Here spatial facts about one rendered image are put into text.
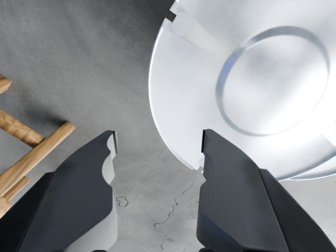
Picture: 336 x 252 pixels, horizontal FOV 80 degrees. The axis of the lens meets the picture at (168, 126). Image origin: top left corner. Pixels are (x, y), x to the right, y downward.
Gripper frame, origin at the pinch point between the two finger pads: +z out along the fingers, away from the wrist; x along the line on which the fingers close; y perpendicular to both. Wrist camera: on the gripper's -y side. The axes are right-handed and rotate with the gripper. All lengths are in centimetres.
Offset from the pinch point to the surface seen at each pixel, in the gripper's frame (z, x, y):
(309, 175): 12.3, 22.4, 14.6
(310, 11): 11.4, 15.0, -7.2
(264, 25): 11.4, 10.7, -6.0
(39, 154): 29.6, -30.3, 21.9
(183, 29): 11.4, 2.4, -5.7
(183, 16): 11.4, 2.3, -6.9
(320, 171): 12.3, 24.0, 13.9
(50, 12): 45, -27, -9
